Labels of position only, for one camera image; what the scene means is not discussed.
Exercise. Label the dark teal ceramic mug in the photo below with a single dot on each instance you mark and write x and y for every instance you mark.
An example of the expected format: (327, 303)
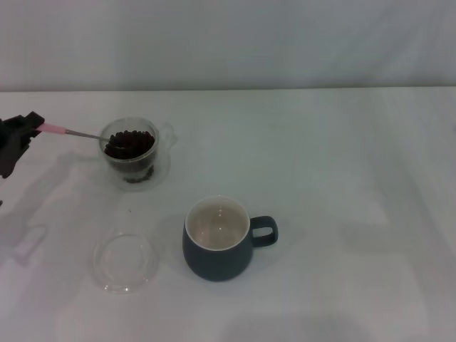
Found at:
(213, 265)

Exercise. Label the heap of dark coffee beans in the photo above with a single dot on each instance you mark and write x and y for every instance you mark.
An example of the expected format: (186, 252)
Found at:
(137, 144)

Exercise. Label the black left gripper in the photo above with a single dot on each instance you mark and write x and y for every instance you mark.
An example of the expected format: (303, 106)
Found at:
(10, 149)

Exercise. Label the clear glass saucer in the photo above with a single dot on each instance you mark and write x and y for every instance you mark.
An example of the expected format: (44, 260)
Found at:
(124, 263)

